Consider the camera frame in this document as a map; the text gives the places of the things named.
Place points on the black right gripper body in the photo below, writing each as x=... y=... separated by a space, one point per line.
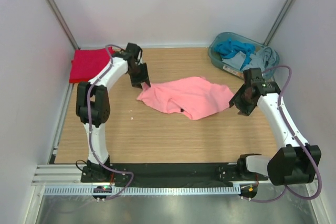
x=243 y=100

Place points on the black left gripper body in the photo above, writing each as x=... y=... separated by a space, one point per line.
x=138 y=70

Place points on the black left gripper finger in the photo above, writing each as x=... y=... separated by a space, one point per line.
x=145 y=75
x=136 y=81

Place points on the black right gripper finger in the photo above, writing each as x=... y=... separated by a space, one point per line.
x=244 y=109
x=238 y=100

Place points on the pink t shirt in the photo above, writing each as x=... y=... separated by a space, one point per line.
x=195 y=97

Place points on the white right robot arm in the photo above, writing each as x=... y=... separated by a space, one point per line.
x=296 y=159

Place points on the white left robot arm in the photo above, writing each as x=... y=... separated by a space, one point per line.
x=93 y=106

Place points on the teal plastic bin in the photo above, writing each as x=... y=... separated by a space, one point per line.
x=215 y=57

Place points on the grey blue t shirt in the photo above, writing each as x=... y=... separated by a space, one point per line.
x=264 y=59

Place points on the folded magenta t shirt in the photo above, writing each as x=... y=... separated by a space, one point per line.
x=88 y=65

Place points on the folded red t shirt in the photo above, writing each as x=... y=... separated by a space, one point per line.
x=78 y=81

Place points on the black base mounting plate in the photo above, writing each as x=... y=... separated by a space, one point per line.
x=172 y=175

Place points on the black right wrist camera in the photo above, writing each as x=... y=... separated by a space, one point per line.
x=253 y=75

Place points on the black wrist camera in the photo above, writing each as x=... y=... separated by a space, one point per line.
x=135 y=50
x=253 y=75

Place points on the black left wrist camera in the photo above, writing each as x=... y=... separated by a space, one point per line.
x=135 y=50

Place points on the left rear aluminium post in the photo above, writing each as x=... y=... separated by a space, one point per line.
x=60 y=19

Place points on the aluminium post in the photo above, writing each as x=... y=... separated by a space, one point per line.
x=278 y=21
x=60 y=19

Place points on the aluminium frame rail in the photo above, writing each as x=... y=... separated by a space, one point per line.
x=71 y=174

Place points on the white slotted cable duct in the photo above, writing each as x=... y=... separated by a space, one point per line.
x=104 y=190

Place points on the right rear aluminium post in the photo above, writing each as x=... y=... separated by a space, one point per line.
x=278 y=21

